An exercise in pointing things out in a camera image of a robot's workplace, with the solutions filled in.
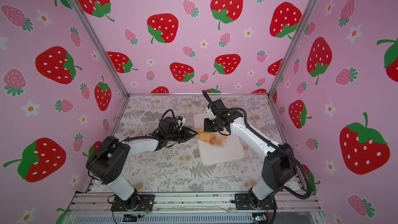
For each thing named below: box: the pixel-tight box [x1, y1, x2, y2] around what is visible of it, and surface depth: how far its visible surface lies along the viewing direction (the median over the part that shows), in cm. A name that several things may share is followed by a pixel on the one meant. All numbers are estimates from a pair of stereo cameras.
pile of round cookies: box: [197, 127, 228, 147], surface depth 90 cm
